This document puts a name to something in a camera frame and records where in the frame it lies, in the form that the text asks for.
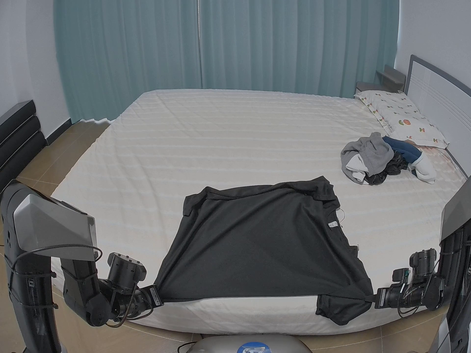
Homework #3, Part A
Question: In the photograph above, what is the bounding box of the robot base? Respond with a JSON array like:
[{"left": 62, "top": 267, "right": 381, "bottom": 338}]
[{"left": 186, "top": 335, "right": 311, "bottom": 353}]

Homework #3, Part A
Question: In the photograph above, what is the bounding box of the grey bedside table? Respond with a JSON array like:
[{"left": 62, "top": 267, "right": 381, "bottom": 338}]
[{"left": 355, "top": 64, "right": 407, "bottom": 94}]

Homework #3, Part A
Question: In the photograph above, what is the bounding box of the black chest of drawers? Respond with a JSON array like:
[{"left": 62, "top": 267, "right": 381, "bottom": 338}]
[{"left": 0, "top": 100, "right": 46, "bottom": 194}]

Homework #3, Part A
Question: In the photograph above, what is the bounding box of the white printed pillow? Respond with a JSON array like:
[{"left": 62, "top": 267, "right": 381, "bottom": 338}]
[{"left": 354, "top": 90, "right": 450, "bottom": 150}]

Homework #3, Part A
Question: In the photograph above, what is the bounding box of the pile of clothes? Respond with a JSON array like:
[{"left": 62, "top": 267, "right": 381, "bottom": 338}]
[{"left": 340, "top": 132, "right": 438, "bottom": 187}]

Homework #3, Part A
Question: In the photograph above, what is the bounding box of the bed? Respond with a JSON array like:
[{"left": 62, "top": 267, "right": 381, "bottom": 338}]
[{"left": 48, "top": 54, "right": 471, "bottom": 335}]

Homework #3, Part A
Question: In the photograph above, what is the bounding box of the blue-green curtain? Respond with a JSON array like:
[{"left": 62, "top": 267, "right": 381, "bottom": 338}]
[
  {"left": 53, "top": 0, "right": 203, "bottom": 124},
  {"left": 197, "top": 0, "right": 402, "bottom": 98}
]

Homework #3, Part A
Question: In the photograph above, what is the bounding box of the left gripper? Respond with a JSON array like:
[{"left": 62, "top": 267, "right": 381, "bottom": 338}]
[{"left": 131, "top": 285, "right": 165, "bottom": 317}]

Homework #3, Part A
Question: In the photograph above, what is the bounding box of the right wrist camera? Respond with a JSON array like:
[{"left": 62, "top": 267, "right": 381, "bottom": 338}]
[{"left": 392, "top": 268, "right": 410, "bottom": 288}]

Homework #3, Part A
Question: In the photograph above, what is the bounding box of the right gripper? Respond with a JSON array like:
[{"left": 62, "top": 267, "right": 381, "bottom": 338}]
[{"left": 375, "top": 286, "right": 407, "bottom": 310}]

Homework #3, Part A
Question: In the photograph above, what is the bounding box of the black T-shirt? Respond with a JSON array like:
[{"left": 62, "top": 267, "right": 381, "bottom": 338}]
[{"left": 154, "top": 176, "right": 375, "bottom": 326}]

